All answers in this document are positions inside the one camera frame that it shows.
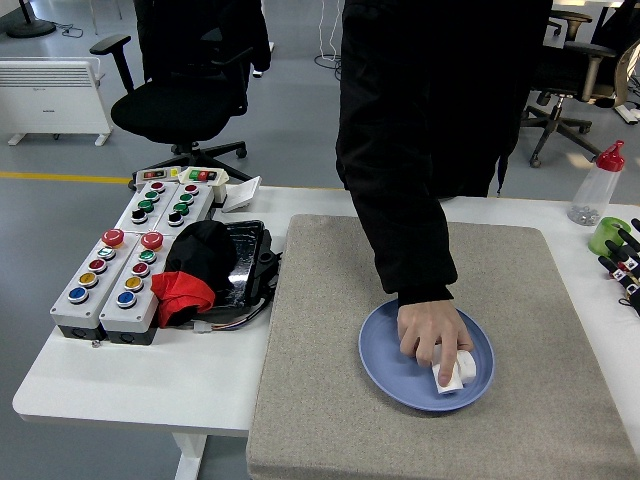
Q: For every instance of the person's right hand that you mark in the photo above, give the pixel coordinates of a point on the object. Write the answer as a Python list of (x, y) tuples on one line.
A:
[(430, 325)]

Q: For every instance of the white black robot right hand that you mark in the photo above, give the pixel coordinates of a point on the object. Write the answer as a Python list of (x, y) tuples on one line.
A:
[(631, 265)]

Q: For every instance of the plain white tee pipe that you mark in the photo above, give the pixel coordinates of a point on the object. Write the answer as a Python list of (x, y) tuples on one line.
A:
[(465, 372)]

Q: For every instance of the clear bottle red cap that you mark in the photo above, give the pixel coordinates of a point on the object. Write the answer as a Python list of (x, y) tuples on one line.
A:
[(595, 190)]

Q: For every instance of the person's right forearm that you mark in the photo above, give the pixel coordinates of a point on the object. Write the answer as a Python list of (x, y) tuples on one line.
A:
[(410, 250)]

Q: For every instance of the blue plastic plate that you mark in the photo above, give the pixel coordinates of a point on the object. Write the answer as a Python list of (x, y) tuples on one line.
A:
[(385, 350)]

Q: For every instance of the green plastic cup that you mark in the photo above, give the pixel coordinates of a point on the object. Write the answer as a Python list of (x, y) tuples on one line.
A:
[(600, 237)]

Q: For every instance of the grey-brown mat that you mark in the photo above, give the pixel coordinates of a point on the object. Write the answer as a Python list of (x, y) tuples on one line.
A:
[(325, 275)]

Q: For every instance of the long white power strip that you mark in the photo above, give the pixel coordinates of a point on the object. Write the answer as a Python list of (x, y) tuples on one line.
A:
[(631, 115)]

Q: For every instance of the grey office chair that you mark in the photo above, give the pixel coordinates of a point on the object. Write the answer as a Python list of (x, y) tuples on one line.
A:
[(557, 115)]

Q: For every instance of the black tray device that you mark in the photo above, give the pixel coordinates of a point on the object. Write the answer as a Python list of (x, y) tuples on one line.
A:
[(245, 260)]

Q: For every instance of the person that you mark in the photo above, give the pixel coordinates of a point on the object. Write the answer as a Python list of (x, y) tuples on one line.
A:
[(425, 100)]

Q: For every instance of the black and red cloth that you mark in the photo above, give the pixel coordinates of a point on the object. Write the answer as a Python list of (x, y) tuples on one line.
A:
[(200, 255)]

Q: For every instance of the white table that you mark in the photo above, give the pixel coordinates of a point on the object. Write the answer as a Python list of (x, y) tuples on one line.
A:
[(150, 375)]

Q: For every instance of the five-button control box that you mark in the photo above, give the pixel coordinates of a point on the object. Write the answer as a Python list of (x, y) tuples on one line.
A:
[(77, 295), (125, 299)]

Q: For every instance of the black office chair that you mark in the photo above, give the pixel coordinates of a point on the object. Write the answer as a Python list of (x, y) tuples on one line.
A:
[(165, 110)]

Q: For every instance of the black jacket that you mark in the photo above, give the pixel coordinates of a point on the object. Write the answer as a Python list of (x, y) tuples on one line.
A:
[(165, 30)]

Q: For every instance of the white panel heater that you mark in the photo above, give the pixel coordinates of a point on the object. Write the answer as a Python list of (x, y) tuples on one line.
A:
[(50, 105)]

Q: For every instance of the black round stand base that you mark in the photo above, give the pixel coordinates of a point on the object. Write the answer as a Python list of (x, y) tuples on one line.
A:
[(30, 29)]

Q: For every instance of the white wall switch panel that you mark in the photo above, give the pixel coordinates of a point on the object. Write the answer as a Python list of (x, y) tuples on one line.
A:
[(242, 195)]

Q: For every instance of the white green-red switch box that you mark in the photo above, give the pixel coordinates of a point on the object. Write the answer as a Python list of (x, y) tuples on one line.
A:
[(202, 175)]

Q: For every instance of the grey switch box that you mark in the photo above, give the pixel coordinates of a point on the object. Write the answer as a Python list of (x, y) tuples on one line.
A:
[(152, 174)]

